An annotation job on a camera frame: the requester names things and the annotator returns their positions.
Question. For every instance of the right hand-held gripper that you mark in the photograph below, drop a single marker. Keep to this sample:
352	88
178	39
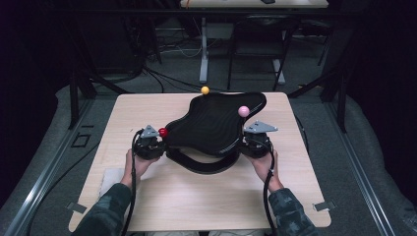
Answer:
259	144

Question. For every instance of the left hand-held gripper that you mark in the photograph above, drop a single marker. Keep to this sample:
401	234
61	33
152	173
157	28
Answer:
149	147

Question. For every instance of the red ball knob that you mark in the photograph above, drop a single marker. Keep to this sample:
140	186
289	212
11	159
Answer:
163	132

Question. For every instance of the pink ball knob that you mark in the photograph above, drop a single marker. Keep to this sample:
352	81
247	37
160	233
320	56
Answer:
243	111

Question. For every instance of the black wavy tray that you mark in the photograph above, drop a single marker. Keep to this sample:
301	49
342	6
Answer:
213	128

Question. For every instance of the black tray base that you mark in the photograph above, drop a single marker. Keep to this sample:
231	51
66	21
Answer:
203	168

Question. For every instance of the yellow ball knob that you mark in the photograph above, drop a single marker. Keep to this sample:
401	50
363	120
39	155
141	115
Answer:
205	90

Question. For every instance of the person's left hand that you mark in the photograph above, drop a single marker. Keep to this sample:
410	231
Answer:
137	168

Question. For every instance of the person's right hand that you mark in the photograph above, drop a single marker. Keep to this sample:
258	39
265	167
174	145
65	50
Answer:
268	168

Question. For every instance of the square floor socket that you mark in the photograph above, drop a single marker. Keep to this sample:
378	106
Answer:
81	140

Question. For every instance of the black metal stand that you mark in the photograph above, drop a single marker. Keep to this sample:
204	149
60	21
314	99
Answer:
74	98
342	105

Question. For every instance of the white table leg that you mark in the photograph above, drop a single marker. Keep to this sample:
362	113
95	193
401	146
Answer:
204	59

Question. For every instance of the black chair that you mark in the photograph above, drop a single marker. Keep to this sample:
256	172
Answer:
262	23

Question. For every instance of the small black device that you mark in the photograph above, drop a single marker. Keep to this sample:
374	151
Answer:
268	1

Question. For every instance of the metal table bracket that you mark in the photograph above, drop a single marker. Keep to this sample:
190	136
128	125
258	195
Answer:
324	206
75	207

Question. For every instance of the metal floor rail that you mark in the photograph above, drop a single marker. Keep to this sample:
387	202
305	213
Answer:
36	196
360	183

